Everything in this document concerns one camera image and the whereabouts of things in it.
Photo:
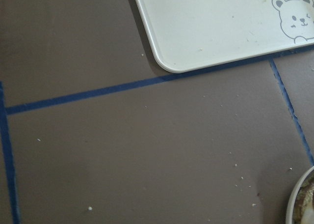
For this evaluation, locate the bottom bread slice with egg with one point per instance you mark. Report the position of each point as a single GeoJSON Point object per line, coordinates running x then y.
{"type": "Point", "coordinates": [303, 212]}

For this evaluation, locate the white round plate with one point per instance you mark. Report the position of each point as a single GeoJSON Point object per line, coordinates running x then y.
{"type": "Point", "coordinates": [292, 198]}

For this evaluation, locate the white bear serving tray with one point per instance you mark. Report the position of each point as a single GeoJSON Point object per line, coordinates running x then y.
{"type": "Point", "coordinates": [187, 35]}

